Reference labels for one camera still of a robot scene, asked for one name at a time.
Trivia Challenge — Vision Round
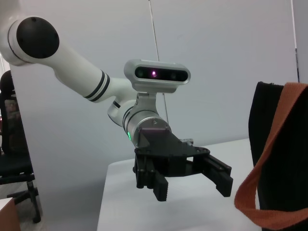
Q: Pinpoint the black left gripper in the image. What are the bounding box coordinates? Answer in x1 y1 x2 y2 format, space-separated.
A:
133 127 234 202

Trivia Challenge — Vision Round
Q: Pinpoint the black bag with orange handles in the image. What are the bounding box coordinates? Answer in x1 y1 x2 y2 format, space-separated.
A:
234 81 308 231

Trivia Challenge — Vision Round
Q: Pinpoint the black office chair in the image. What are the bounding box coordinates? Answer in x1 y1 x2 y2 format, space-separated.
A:
0 70 42 223

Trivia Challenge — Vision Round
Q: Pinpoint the brown wooden cabinet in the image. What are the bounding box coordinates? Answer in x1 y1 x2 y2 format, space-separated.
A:
0 197 20 231

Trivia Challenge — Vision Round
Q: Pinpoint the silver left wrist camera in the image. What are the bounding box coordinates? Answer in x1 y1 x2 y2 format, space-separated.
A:
124 59 192 94

